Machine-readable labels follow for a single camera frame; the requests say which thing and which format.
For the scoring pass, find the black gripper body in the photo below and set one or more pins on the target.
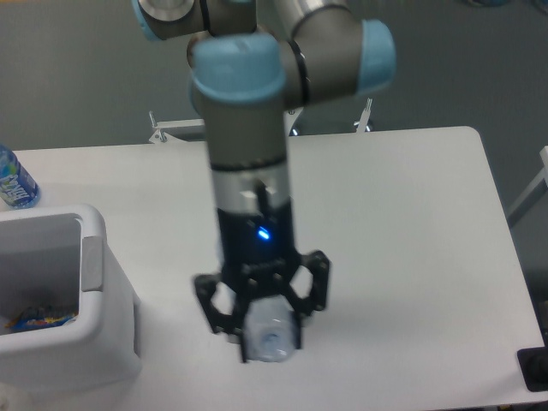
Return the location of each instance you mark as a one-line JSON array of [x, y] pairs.
[[259, 254]]

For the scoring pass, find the clear crushed water bottle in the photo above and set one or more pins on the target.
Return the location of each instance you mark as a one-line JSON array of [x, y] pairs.
[[270, 330]]

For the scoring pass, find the blue snack wrapper bag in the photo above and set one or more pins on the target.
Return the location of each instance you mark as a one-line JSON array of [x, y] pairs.
[[45, 317]]

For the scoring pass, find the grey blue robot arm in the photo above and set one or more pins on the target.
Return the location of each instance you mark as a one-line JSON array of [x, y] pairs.
[[243, 82]]

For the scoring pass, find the white plastic trash can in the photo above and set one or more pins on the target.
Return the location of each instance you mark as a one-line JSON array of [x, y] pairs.
[[59, 256]]

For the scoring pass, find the black clamp at table edge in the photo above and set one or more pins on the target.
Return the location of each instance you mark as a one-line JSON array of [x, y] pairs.
[[533, 364]]

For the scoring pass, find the blue labelled drink bottle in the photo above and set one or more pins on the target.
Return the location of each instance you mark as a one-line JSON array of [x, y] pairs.
[[18, 188]]

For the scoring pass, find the white pedestal base bracket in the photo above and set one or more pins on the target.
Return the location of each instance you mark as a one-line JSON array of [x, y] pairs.
[[194, 129]]

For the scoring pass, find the white frame at right edge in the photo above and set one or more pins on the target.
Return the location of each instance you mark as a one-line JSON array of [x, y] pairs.
[[531, 194]]

